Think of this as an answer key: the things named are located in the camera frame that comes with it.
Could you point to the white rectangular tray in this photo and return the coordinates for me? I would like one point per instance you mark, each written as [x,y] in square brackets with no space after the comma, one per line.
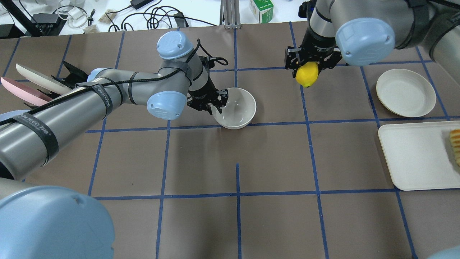
[419,155]

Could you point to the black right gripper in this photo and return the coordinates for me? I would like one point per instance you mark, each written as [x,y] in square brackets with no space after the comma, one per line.
[316,45]

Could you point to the white round plate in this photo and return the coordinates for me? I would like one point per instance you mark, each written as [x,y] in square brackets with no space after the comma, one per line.
[405,93]

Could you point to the aluminium frame post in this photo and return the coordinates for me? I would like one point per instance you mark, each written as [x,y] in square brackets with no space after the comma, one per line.
[230,14]

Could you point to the green white carton box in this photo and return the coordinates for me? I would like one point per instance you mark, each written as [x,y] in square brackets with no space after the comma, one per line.
[263,10]

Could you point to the black plate rack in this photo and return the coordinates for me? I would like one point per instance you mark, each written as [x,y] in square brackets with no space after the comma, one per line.
[75,76]

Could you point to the cream plate in rack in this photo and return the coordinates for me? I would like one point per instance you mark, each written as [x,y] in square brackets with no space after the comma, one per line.
[42,80]

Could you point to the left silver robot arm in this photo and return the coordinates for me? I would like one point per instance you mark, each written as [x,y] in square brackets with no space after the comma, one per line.
[47,211]

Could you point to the white ceramic bowl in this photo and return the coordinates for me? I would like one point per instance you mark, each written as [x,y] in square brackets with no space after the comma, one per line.
[239,110]

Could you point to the yellow lemon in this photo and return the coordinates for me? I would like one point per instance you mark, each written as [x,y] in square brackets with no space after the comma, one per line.
[307,74]

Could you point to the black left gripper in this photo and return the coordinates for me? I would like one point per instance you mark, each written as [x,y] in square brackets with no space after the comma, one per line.
[203,91]

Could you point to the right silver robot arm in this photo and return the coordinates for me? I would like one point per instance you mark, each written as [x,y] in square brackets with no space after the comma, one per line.
[362,32]

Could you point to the black power adapter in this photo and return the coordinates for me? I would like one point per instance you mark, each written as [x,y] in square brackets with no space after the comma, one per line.
[137,4]

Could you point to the pink plate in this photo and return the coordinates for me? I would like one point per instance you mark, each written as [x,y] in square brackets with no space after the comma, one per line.
[24,92]

